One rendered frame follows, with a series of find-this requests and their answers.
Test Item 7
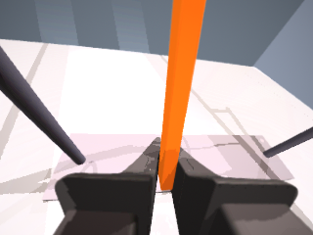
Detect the orange handle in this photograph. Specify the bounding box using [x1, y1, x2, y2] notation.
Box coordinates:
[158, 0, 206, 190]

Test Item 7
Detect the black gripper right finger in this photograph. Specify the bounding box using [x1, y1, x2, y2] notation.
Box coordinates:
[171, 147, 299, 235]

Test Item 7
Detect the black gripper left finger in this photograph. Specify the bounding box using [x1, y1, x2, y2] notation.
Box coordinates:
[55, 137, 161, 235]

